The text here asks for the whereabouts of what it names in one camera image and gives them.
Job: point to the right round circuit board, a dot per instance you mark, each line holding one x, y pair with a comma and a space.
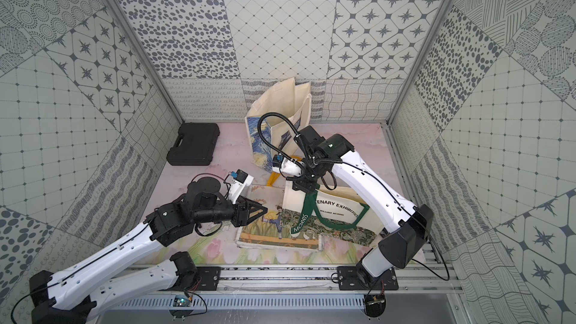
374, 305

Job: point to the aluminium mounting rail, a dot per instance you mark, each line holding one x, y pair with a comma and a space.
321, 278

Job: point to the black plastic tool case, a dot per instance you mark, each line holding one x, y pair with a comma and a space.
194, 145

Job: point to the green-handled floral canvas bag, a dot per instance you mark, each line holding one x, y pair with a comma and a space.
338, 213

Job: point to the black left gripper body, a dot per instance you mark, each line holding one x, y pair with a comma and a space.
238, 211

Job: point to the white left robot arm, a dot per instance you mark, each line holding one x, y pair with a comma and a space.
83, 291

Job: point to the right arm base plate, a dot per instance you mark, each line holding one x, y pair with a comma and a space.
348, 278

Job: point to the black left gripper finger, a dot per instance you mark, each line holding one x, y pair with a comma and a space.
253, 216
256, 207

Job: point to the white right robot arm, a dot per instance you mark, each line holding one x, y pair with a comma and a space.
408, 226

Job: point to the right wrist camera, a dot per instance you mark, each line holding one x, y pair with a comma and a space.
286, 167

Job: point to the starry night canvas bag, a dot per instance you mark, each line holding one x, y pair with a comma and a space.
286, 97

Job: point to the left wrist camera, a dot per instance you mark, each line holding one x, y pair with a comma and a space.
240, 181

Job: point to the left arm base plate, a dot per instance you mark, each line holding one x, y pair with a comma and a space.
204, 278

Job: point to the yellow-handled cartoon canvas bag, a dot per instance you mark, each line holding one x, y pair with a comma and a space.
272, 231

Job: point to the left green circuit board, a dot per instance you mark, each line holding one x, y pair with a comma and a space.
181, 307

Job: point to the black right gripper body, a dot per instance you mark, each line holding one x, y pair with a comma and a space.
308, 181

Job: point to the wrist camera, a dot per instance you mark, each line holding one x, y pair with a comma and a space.
240, 181
286, 167

